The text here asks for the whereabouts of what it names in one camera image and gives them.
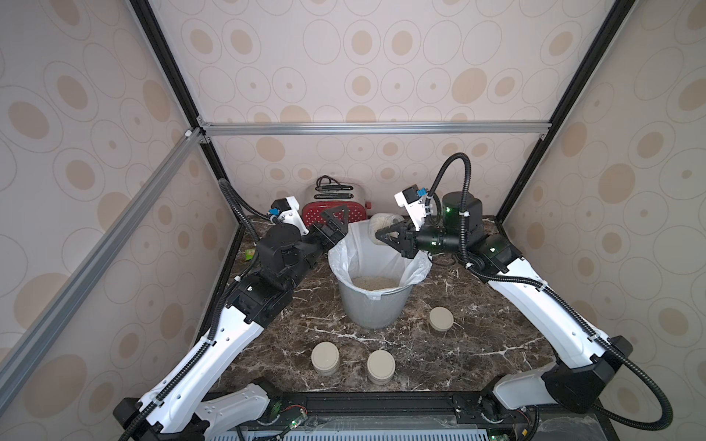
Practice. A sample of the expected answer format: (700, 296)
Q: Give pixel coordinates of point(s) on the aluminium horizontal back rail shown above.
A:
(375, 128)

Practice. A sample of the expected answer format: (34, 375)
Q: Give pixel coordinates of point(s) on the black vertical frame post right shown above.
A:
(597, 49)

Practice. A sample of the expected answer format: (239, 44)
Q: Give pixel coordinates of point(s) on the glass jar with rice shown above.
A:
(381, 221)

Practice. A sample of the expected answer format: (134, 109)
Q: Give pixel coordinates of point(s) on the black vertical frame post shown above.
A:
(597, 49)
(148, 23)

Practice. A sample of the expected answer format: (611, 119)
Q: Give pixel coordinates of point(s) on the grey mesh waste bin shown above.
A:
(373, 302)

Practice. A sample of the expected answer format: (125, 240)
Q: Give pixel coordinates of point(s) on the red polka dot toaster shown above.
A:
(318, 199)

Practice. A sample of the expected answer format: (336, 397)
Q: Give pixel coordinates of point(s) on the beige lidded jar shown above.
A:
(325, 359)
(380, 367)

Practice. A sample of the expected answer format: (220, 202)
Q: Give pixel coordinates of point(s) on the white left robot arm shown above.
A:
(176, 409)

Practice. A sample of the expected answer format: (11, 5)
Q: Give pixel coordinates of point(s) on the green snack packet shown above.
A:
(250, 253)

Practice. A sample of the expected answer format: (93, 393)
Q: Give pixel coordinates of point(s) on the beige lidded jar right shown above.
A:
(380, 367)

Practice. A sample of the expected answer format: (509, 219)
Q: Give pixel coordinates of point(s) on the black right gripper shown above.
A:
(411, 240)

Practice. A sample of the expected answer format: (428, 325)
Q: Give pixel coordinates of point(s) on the beige lidded jar left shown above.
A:
(325, 359)

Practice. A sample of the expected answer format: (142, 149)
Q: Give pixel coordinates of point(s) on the white plastic bin liner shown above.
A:
(373, 270)

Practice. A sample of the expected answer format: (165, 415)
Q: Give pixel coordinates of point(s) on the beige jar lid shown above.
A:
(441, 319)

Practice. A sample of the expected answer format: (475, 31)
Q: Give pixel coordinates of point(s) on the black vertical frame post left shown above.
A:
(148, 23)

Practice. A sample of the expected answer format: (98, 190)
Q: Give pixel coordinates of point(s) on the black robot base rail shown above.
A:
(472, 408)

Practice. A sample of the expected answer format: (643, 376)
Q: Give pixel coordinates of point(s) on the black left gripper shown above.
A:
(328, 235)

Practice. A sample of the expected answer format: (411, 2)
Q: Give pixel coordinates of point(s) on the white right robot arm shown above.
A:
(582, 367)

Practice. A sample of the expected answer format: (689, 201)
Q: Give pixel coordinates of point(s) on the aluminium left side rail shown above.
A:
(38, 340)

